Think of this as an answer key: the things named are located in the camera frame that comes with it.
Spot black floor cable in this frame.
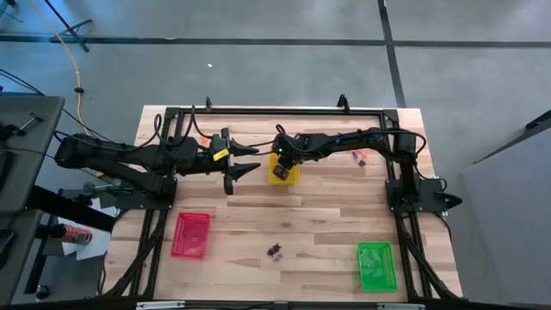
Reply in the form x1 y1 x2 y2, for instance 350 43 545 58
0 68 143 150

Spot silver metal bracket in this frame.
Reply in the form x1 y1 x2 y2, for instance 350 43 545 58
136 301 186 310
377 302 426 310

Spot orange black spray can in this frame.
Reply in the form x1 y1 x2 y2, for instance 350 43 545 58
50 223 94 246

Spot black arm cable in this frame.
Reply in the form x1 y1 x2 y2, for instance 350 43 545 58
144 105 216 150
247 123 302 156

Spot black tripod legs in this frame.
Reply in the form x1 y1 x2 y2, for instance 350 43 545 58
42 0 94 53

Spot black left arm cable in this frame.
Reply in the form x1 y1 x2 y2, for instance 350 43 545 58
144 105 216 150

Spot yellow plastic basket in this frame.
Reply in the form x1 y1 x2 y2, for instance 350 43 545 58
268 152 301 186

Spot grey cabinet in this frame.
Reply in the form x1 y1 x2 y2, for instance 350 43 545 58
459 109 551 307

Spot red plastic basket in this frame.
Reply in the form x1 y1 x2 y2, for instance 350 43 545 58
170 212 212 260

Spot yellow cable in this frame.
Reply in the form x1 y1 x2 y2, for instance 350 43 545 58
26 0 107 180

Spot white paper sheets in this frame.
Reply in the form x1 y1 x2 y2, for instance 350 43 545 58
57 195 118 263

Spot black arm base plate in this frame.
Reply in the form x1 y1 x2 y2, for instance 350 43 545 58
385 177 449 214
115 176 178 212

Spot black front crossbar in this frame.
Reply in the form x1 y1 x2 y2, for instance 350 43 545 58
0 295 551 310

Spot black handle metal tool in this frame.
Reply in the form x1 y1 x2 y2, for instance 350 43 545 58
0 111 45 141

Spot black aluminium table frame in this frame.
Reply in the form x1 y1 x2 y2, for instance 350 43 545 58
101 105 464 302

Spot grey side table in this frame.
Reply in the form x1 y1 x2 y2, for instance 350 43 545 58
0 95 66 305

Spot black table leg beam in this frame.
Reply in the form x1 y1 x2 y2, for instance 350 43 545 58
25 184 118 233

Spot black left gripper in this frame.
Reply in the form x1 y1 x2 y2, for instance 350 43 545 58
199 127 263 183

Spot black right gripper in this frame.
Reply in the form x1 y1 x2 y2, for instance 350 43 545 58
272 147 303 181

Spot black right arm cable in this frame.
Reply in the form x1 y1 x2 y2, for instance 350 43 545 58
247 123 302 156

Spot green plastic basket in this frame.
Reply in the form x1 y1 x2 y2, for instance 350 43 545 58
357 241 399 293

